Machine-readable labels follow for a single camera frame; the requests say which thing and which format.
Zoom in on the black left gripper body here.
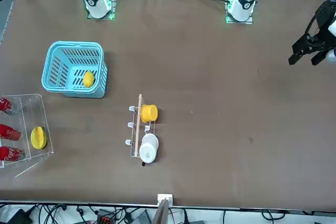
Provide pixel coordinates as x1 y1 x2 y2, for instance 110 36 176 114
312 0 336 40

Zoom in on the yellow lemon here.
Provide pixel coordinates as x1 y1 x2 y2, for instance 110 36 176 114
82 70 95 88

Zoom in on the red drink bottle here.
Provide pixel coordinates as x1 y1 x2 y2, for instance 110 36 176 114
0 146 24 162
0 123 22 141
0 97 14 113

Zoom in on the blue plastic basket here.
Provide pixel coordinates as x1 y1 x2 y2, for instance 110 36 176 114
41 40 108 99

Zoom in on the clear acrylic rack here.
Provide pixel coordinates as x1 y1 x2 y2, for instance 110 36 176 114
0 93 55 178

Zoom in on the yellow green star fruit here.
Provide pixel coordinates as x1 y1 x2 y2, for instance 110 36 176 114
30 126 48 150

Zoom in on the yellow cup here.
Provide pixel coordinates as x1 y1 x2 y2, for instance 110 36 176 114
140 104 159 124

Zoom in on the white mug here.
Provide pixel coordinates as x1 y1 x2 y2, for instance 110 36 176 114
138 133 160 167

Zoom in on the grey power adapter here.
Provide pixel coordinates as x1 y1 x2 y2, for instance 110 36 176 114
131 209 152 224

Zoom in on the black orange power adapter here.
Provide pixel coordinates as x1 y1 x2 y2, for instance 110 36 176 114
96 209 116 224

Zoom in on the wire cup rack wooden rod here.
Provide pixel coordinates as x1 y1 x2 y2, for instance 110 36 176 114
124 93 160 159

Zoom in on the white table edge bracket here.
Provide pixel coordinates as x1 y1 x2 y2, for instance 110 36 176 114
157 194 174 206

